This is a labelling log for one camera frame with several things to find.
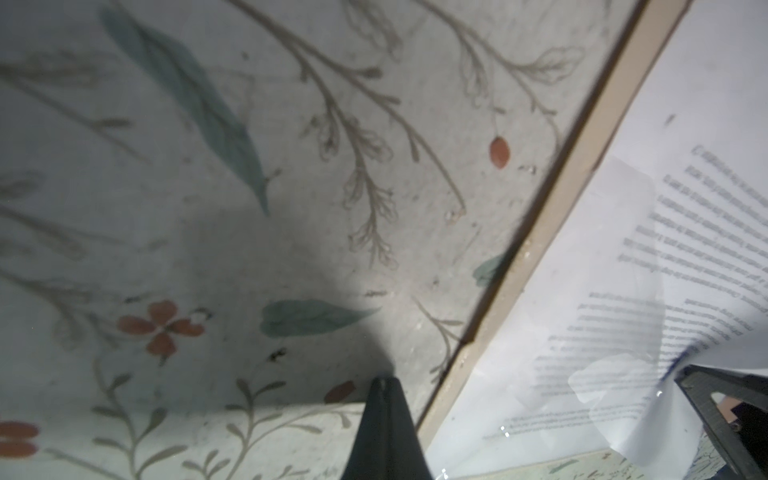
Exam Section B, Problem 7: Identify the beige paper folder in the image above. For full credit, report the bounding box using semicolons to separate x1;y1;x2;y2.
418;1;690;447

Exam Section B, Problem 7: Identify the floral table mat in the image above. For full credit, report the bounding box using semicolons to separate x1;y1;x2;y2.
1;1;641;479

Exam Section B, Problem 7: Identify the printed paper sheet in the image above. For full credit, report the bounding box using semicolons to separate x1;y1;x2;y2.
427;1;767;479

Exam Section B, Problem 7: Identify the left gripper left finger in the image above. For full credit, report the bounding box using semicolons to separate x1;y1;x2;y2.
341;377;431;480

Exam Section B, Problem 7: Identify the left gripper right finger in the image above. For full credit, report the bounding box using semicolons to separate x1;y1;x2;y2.
675;365;767;479

